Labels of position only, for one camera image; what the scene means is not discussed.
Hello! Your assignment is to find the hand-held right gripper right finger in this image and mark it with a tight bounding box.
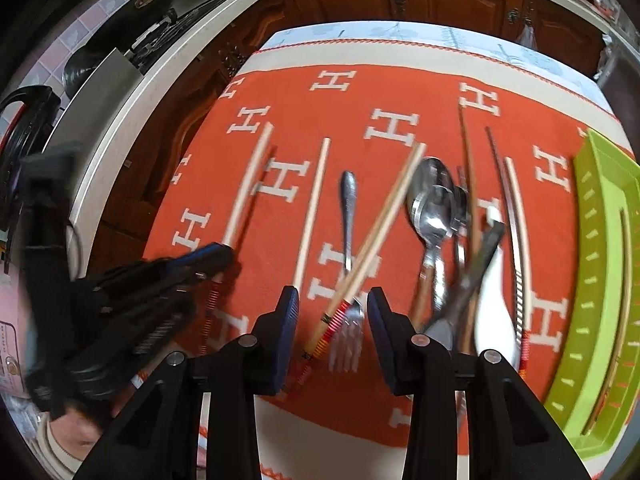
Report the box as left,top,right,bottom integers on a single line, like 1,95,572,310
366,287,593,480

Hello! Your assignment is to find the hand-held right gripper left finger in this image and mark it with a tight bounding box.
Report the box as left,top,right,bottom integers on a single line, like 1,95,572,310
74,286,301,480

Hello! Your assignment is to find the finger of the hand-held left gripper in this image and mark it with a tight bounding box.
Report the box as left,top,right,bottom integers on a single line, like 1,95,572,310
70,282,198,387
92,242,236,307

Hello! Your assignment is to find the pair of wooden chopsticks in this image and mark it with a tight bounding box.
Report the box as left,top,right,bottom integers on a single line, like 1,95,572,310
302,142,422,361

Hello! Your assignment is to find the white ceramic spoon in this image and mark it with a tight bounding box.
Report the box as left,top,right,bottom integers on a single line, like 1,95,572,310
474,205,519,367

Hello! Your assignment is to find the silver spoon bamboo-shaped handle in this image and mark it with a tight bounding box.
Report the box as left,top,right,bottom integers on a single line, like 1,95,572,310
410,189,454,335

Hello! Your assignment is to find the silver fork textured handle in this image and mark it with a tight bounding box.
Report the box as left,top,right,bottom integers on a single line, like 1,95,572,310
327,171,366,373

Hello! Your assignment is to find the large silver spoon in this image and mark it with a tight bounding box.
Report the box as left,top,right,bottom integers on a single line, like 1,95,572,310
406,156,458,321

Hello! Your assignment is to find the green plastic tray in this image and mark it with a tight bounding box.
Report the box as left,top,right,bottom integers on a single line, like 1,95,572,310
544,129,640,453

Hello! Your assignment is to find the person's left forearm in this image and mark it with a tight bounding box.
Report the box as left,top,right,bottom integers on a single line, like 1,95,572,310
32,400,118,480

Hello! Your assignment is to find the small silver spoon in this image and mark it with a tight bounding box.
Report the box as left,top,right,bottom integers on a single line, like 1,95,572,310
451,186,473,281

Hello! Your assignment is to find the brown wooden chopstick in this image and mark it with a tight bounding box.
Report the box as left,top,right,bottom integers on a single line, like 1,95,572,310
457,105,481,352

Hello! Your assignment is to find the stainless steel panel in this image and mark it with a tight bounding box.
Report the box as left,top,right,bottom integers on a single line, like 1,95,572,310
65,47,146,128

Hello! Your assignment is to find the orange printed blanket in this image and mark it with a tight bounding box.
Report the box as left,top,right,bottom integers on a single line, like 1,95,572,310
142,42,623,480

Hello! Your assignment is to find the gas stove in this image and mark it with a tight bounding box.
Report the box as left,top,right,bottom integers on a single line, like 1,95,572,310
122,0,251,73

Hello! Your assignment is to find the black wok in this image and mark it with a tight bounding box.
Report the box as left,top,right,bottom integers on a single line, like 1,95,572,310
62,0,183,93

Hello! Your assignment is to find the light blue floral tablecloth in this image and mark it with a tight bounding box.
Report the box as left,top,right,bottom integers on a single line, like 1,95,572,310
260,21,608,97

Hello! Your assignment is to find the hanging plastic bag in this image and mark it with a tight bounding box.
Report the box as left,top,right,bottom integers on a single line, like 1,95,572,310
515,24,539,50

